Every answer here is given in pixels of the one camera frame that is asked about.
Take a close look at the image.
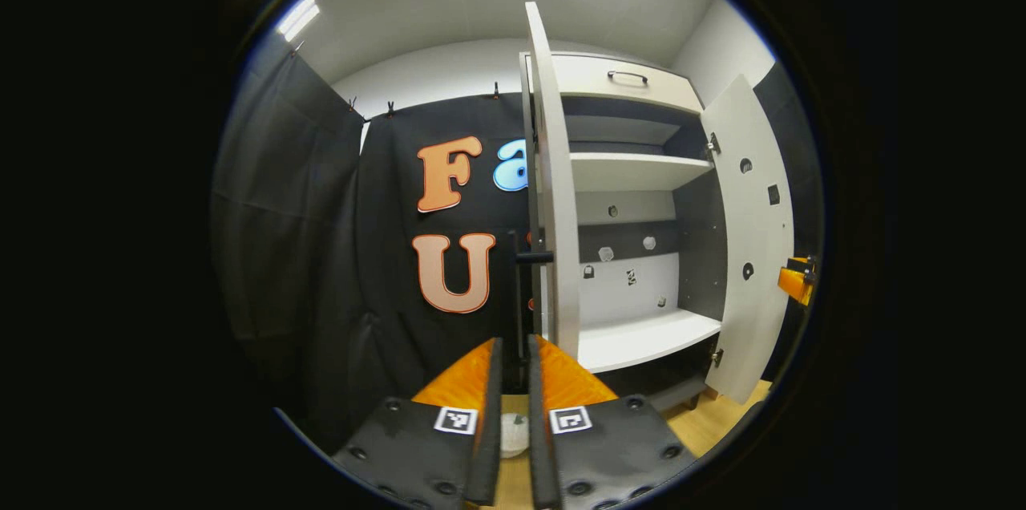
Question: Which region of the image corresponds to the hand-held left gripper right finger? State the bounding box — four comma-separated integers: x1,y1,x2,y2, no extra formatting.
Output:
527,334,698,510

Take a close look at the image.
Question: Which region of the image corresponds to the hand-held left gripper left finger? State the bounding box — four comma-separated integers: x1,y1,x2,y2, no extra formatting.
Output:
331,338,504,510

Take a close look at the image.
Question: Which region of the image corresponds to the beige cabinet door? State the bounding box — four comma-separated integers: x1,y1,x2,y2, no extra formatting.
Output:
699,73,796,405
523,1,582,360

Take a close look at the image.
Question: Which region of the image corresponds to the grey double-door shoe cabinet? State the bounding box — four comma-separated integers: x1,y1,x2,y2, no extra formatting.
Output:
517,51,730,415

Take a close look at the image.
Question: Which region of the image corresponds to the black door handle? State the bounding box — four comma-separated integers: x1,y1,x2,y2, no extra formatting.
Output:
505,229,555,395

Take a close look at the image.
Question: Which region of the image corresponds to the white cabinet bottom shelf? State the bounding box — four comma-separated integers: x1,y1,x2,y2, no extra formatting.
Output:
577,308,724,374

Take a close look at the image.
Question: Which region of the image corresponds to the white cabinet shelf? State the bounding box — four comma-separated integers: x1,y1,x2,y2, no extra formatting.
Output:
577,308,724,374
569,152,716,192

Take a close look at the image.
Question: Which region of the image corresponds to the beige cabinet drawer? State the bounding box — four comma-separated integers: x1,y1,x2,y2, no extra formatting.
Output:
521,53,705,115

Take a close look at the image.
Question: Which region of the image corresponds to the black backdrop cloth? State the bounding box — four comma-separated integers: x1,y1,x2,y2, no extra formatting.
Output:
210,45,825,455

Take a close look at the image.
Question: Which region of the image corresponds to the ceiling strip light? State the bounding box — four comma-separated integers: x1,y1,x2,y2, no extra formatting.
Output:
277,0,320,43

